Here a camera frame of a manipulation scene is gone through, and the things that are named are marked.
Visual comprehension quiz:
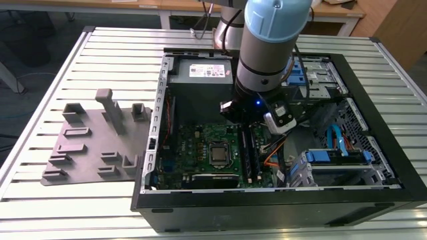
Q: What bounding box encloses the blue drive carrier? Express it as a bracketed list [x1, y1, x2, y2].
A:
[286, 56, 310, 87]

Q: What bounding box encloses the grey metal drive cage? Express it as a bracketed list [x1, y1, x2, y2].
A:
[286, 56, 345, 115]

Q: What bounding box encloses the grey plastic parts rack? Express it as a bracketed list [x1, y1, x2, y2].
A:
[39, 89, 155, 187]

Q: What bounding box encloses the black graphics card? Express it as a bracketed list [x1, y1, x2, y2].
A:
[182, 173, 241, 190]

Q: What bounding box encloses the black CPU socket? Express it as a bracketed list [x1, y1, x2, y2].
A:
[206, 140, 234, 170]

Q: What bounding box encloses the black cable bundle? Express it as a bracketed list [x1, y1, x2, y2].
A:
[263, 98, 345, 151]

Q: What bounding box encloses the dark office chair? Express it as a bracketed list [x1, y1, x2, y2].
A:
[0, 9, 58, 68]

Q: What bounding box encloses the thin cable with silver end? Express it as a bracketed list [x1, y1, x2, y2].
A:
[189, 0, 215, 41]

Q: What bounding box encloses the black open PC case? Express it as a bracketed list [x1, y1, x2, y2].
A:
[129, 47, 425, 233]

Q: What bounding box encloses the thin red wire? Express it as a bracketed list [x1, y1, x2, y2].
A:
[163, 88, 177, 148]

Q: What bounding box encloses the black camera cable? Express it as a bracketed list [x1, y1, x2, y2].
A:
[293, 44, 312, 101]

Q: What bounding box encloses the orange wire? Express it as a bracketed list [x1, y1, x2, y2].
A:
[263, 147, 286, 167]

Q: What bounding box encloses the green motherboard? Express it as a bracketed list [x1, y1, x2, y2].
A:
[157, 122, 278, 190]

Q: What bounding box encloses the grey power supply unit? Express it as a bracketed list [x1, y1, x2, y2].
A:
[167, 58, 237, 126]

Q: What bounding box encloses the blue flat wire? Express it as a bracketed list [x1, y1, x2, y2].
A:
[328, 124, 350, 158]

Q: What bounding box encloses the brown wooden cabinet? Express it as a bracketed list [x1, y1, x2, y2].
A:
[350, 0, 427, 73]

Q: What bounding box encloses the wooden top desk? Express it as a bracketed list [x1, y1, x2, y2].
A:
[113, 0, 368, 37]

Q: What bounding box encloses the white table leg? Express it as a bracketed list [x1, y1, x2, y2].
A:
[0, 61, 27, 94]

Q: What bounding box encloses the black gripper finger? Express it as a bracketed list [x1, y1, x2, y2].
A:
[219, 100, 235, 123]

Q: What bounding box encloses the grey metal disk bay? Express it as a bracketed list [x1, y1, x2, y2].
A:
[289, 149, 396, 187]

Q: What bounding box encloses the silver CPU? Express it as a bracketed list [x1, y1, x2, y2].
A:
[210, 146, 230, 161]

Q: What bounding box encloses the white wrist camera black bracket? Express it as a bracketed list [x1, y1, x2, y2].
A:
[263, 99, 299, 136]

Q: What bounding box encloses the hard disk in blue carrier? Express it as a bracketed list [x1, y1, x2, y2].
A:
[306, 148, 374, 166]

